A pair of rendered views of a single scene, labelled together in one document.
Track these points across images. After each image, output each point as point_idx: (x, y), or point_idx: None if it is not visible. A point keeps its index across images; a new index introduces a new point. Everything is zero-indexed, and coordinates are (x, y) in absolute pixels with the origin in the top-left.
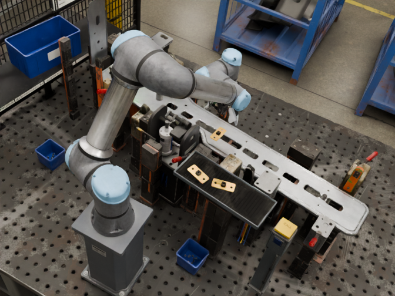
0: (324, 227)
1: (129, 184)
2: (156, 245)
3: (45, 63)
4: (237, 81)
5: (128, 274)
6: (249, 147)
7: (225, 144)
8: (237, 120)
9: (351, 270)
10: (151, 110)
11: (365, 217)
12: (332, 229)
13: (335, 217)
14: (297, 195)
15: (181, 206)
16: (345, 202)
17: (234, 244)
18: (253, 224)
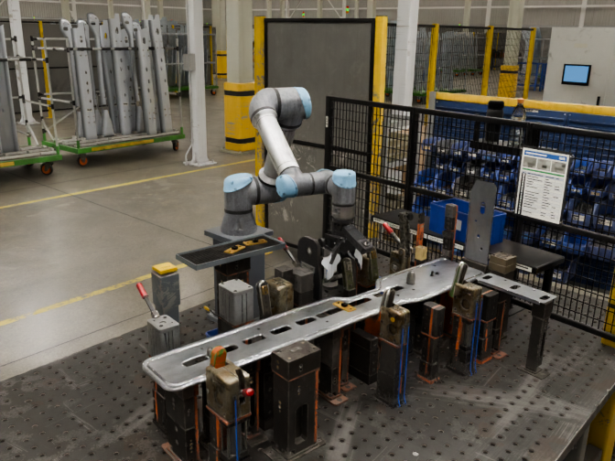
0: (159, 321)
1: (235, 188)
2: (254, 337)
3: (443, 225)
4: (366, 242)
5: (216, 294)
6: (316, 321)
7: (325, 308)
8: (328, 270)
9: None
10: (389, 277)
11: (159, 380)
12: None
13: (176, 356)
14: (225, 337)
15: None
16: (192, 369)
17: None
18: (180, 252)
